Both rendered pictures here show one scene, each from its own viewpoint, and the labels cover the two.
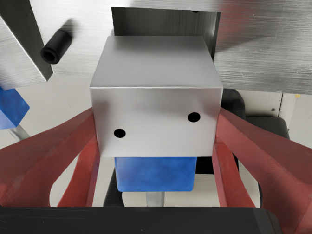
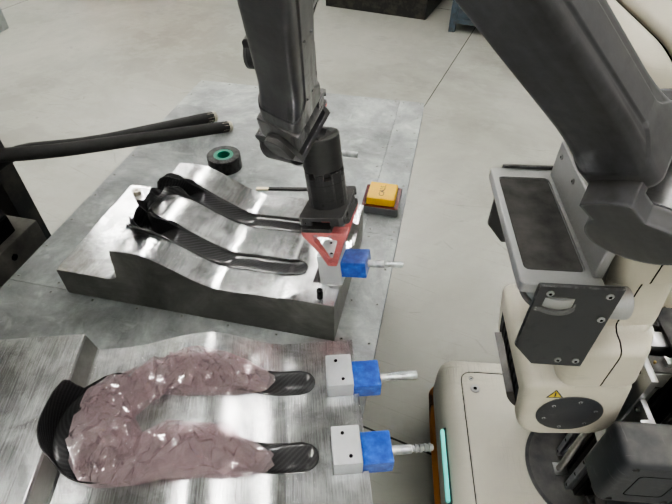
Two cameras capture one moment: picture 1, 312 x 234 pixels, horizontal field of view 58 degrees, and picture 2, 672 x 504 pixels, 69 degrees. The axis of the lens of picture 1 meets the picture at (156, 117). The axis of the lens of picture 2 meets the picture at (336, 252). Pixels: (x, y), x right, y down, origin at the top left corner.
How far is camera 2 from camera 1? 0.76 m
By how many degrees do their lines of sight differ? 73
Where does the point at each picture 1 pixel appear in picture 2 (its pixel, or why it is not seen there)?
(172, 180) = (362, 252)
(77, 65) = (330, 297)
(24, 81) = (349, 350)
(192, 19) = not seen: hidden behind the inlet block
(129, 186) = (362, 261)
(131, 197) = (528, 376)
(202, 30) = not seen: hidden behind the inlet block
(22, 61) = (338, 344)
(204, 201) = (514, 317)
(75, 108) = not seen: outside the picture
